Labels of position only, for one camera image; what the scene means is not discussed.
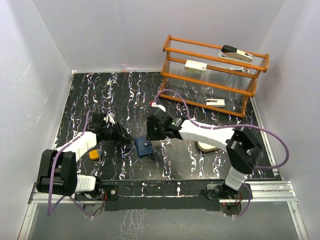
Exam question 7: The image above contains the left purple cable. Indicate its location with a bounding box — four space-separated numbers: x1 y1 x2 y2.
46 109 95 218

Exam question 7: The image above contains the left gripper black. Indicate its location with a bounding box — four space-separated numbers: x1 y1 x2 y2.
101 122 134 147

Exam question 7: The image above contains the orange wooden shelf rack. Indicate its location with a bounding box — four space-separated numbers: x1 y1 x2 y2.
159 35 270 118

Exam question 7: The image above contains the white staples box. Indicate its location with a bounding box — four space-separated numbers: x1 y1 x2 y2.
184 59 208 75

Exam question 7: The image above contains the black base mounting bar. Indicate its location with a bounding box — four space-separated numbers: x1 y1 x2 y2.
75 179 253 212

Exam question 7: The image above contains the small white stapler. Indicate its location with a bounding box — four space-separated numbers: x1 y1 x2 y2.
205 98 225 108

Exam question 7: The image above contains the black beige stapler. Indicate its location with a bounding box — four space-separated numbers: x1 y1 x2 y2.
218 45 254 63

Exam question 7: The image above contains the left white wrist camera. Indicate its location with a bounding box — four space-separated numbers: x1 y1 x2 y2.
103 113 116 125

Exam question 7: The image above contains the beige plastic tray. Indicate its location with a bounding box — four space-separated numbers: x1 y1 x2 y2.
196 141 218 152

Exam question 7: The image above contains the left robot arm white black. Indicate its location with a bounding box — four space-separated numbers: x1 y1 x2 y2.
36 111 134 200

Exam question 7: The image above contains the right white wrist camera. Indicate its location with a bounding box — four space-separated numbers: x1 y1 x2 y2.
150 101 166 112

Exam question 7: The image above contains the yellow grey small box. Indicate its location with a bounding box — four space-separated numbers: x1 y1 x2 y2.
89 149 101 161

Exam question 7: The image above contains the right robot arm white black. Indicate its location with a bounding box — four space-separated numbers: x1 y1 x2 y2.
146 106 263 199

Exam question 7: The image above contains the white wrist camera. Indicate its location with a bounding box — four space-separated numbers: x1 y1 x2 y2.
103 113 116 125
150 101 166 112

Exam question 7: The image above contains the blue card holder wallet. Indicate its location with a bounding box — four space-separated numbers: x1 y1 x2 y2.
134 135 154 158

